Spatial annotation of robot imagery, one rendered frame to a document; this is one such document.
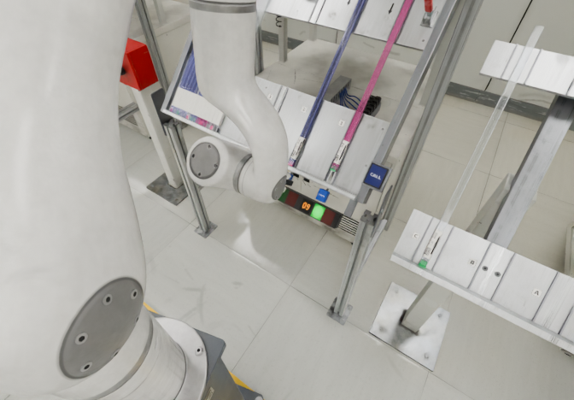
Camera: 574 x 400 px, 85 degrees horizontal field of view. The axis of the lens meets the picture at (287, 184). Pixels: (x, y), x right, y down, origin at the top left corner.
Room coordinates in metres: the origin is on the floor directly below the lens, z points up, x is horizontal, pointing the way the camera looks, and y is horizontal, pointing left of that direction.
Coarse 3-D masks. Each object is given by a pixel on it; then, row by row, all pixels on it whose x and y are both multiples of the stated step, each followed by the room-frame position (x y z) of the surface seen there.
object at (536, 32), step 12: (528, 48) 0.59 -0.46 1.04; (516, 72) 0.56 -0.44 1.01; (504, 96) 0.53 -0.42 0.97; (492, 120) 0.50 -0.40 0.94; (480, 144) 0.47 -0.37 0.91; (468, 168) 0.44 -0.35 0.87; (468, 180) 0.42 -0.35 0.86; (456, 192) 0.41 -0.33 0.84; (456, 204) 0.39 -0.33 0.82; (444, 216) 0.37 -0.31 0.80; (444, 228) 0.36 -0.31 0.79
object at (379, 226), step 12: (336, 84) 1.12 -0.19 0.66; (348, 84) 1.14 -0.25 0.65; (156, 96) 0.90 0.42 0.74; (324, 96) 1.03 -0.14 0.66; (336, 96) 1.05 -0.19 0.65; (348, 96) 1.07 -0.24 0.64; (372, 96) 1.01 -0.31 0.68; (156, 108) 0.89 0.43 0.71; (348, 108) 0.98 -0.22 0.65; (372, 108) 0.94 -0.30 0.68; (168, 120) 0.91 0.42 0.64; (384, 204) 0.48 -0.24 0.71; (372, 240) 0.62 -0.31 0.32; (336, 300) 0.53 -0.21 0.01; (348, 312) 0.48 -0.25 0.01
